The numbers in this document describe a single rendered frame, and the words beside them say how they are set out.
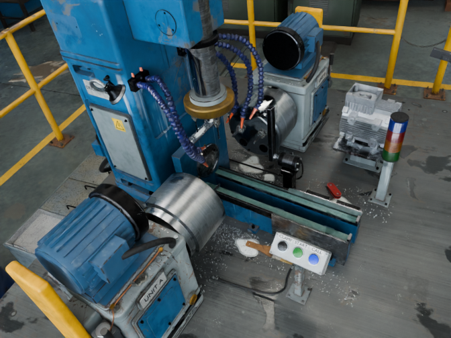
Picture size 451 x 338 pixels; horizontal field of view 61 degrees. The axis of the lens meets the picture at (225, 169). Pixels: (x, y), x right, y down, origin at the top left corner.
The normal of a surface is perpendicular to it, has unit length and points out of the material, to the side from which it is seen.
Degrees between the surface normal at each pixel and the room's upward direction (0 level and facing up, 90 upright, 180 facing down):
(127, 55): 90
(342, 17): 90
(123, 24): 90
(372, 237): 0
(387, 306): 0
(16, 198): 0
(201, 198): 39
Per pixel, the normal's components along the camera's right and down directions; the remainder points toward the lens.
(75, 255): 0.47, -0.37
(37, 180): -0.11, -0.73
